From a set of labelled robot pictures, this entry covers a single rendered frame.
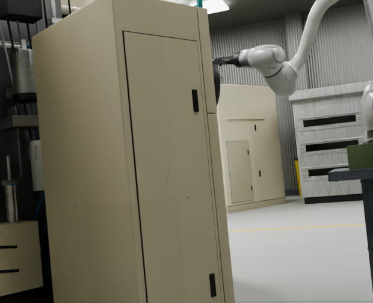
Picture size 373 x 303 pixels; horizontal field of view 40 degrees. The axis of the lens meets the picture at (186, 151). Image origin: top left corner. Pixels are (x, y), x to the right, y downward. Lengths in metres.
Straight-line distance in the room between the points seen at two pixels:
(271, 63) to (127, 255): 1.12
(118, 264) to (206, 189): 0.38
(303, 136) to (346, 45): 3.01
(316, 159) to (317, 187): 0.45
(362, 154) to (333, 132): 5.96
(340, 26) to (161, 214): 9.46
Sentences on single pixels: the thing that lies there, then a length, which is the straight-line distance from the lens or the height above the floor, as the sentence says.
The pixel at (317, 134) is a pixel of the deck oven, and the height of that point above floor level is 1.08.
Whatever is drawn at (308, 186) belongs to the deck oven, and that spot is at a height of 0.28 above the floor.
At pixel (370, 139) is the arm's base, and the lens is 2.34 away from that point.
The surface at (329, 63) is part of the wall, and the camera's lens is 10.68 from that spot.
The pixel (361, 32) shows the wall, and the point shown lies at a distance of 10.77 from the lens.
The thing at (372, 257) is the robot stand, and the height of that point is 0.27.
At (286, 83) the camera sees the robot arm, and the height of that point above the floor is 1.06.
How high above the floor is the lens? 0.71
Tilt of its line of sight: 2 degrees up
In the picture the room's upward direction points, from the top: 5 degrees counter-clockwise
